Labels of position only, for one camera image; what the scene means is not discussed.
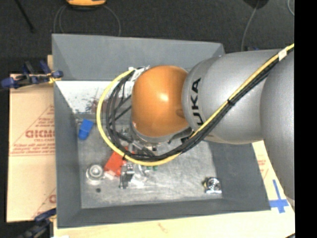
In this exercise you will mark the red-orange flat block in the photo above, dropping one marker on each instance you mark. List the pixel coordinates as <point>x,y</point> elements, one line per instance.
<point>113,163</point>

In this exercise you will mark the blue plastic block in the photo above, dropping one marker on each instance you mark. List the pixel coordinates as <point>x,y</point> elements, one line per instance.
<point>85,129</point>

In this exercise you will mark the grey metal bin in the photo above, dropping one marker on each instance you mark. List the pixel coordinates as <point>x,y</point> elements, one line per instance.
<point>173,182</point>

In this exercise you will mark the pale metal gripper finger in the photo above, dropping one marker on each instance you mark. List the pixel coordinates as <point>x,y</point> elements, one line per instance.
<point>140,176</point>
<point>126,175</point>

